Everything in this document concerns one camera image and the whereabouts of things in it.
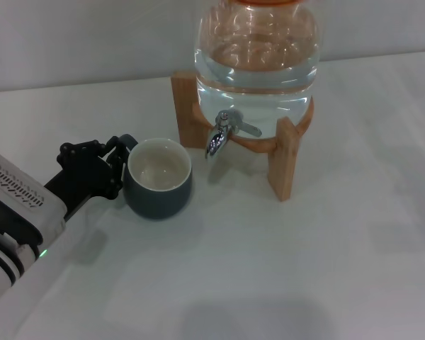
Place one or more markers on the light wooden dispenser stand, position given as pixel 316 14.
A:
pixel 285 159

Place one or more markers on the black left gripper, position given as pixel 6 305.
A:
pixel 81 180

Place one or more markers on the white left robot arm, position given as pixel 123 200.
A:
pixel 0 272

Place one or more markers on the chrome faucet with lever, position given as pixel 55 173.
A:
pixel 217 140

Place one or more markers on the white and black wrist camera box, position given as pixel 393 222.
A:
pixel 21 198

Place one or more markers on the clear glass water dispenser jar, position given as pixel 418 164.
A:
pixel 255 71

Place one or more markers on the dark grey mug white inside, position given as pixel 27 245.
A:
pixel 159 202

